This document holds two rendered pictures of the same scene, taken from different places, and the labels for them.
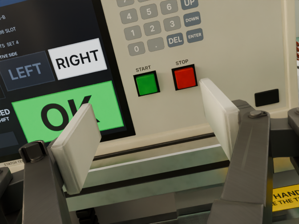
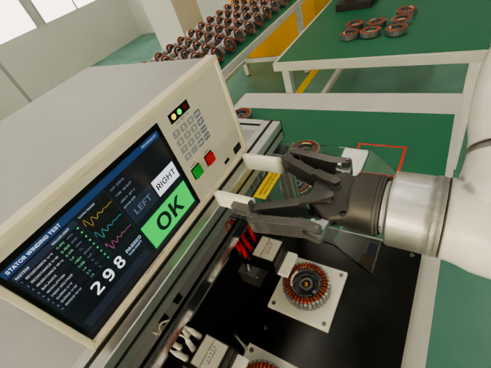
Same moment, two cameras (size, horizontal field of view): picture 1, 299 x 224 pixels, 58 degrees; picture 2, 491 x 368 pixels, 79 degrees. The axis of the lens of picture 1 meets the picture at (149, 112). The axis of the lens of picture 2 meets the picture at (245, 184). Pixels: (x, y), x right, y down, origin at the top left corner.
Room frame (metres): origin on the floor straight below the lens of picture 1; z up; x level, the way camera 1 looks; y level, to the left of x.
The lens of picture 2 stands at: (-0.06, 0.28, 1.48)
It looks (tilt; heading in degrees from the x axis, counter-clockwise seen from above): 41 degrees down; 310
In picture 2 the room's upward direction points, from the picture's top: 21 degrees counter-clockwise
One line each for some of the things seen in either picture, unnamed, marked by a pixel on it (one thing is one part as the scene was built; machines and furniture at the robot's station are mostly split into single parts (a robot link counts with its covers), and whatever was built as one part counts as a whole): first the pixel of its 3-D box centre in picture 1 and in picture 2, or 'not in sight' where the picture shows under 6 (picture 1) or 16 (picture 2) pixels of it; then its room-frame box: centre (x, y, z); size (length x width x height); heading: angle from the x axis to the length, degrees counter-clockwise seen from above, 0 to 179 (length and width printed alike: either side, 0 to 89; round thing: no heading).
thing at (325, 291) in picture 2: not in sight; (306, 285); (0.13, -0.03, 0.80); 0.11 x 0.11 x 0.04
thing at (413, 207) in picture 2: not in sight; (411, 212); (-0.07, 0.02, 1.18); 0.09 x 0.06 x 0.09; 86
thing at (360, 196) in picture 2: not in sight; (347, 199); (0.01, 0.01, 1.18); 0.09 x 0.08 x 0.07; 176
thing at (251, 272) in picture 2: not in sight; (255, 267); (0.28, -0.04, 0.80); 0.08 x 0.05 x 0.06; 86
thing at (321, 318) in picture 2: not in sight; (307, 290); (0.13, -0.03, 0.78); 0.15 x 0.15 x 0.01; 86
